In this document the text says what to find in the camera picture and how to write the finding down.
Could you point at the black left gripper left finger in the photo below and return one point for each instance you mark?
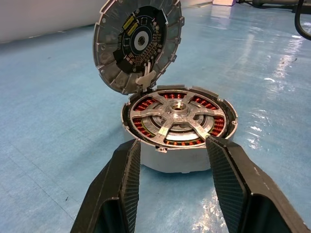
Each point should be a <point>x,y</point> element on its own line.
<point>109,194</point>

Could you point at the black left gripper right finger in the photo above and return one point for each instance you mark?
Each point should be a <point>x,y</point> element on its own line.
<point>243,194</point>

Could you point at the motor housing with copper windings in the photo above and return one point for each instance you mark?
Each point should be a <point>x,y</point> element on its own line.
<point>170,162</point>

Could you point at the silver spoked rotor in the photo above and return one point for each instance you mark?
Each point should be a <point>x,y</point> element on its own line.
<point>170,116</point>

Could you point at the round hinged motor lid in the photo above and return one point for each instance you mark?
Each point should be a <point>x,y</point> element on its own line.
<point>109,48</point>

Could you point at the blue table cover sheet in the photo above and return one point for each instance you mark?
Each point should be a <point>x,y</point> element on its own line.
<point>48,121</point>

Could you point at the dark background equipment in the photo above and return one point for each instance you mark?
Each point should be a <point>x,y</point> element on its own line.
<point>267,3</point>

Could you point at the white and purple box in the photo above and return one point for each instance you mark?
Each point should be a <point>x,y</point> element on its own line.
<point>223,2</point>

